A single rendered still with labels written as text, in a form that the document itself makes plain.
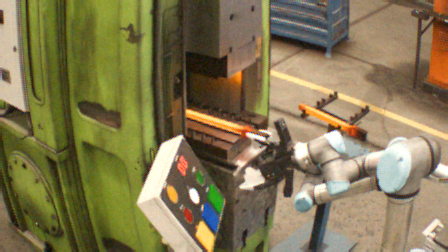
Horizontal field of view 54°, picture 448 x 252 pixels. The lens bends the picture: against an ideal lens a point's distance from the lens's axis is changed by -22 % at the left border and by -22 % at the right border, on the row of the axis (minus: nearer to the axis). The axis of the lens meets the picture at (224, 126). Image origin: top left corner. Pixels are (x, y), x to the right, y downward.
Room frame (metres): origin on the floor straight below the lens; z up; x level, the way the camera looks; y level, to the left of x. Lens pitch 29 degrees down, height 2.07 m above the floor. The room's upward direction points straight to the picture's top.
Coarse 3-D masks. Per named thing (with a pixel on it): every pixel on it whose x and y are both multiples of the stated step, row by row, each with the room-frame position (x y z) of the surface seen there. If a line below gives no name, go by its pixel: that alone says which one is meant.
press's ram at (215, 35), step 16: (192, 0) 1.78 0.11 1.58; (208, 0) 1.74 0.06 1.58; (224, 0) 1.74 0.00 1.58; (240, 0) 1.83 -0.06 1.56; (256, 0) 1.93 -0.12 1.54; (192, 16) 1.78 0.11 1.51; (208, 16) 1.74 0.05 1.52; (224, 16) 1.74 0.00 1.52; (240, 16) 1.83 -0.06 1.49; (256, 16) 1.93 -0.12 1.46; (192, 32) 1.78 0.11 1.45; (208, 32) 1.74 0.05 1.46; (224, 32) 1.74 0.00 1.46; (240, 32) 1.83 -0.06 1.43; (256, 32) 1.93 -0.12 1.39; (192, 48) 1.78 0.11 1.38; (208, 48) 1.74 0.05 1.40; (224, 48) 1.74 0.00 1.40
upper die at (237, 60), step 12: (240, 48) 1.83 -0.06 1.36; (252, 48) 1.90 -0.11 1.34; (192, 60) 1.84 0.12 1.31; (204, 60) 1.81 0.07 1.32; (216, 60) 1.78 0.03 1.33; (228, 60) 1.76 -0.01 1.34; (240, 60) 1.83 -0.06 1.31; (252, 60) 1.90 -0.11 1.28; (204, 72) 1.81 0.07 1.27; (216, 72) 1.78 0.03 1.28; (228, 72) 1.76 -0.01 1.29
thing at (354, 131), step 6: (300, 108) 2.20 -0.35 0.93; (306, 108) 2.17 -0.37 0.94; (312, 108) 2.17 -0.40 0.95; (312, 114) 2.15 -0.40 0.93; (318, 114) 2.12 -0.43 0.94; (324, 114) 2.12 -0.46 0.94; (324, 120) 2.09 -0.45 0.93; (330, 120) 2.07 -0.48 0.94; (336, 120) 2.06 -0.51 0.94; (336, 126) 2.04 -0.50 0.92; (342, 126) 2.02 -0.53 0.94; (348, 126) 2.01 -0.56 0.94; (354, 126) 1.99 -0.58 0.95; (348, 132) 1.99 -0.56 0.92; (354, 132) 1.98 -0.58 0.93; (360, 132) 1.95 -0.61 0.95; (366, 132) 1.93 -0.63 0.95; (360, 138) 1.95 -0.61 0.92; (366, 138) 1.94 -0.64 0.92
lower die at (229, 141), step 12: (192, 108) 2.07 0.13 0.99; (192, 120) 1.96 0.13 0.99; (228, 120) 1.96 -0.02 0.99; (204, 132) 1.87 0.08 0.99; (216, 132) 1.87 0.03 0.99; (228, 132) 1.87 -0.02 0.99; (204, 144) 1.81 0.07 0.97; (216, 144) 1.80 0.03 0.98; (228, 144) 1.80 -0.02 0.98; (240, 144) 1.84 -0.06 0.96; (216, 156) 1.78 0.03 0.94; (228, 156) 1.77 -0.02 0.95
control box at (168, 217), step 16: (176, 144) 1.43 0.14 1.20; (160, 160) 1.38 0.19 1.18; (176, 160) 1.36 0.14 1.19; (192, 160) 1.45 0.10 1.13; (160, 176) 1.27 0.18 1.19; (176, 176) 1.30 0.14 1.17; (192, 176) 1.38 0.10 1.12; (208, 176) 1.47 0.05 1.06; (144, 192) 1.21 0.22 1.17; (160, 192) 1.18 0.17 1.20; (176, 192) 1.25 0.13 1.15; (144, 208) 1.16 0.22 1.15; (160, 208) 1.15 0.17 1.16; (176, 208) 1.19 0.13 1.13; (192, 208) 1.26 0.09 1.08; (160, 224) 1.16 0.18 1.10; (176, 224) 1.15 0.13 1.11; (192, 224) 1.20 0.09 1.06; (176, 240) 1.15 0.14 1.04; (192, 240) 1.14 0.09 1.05
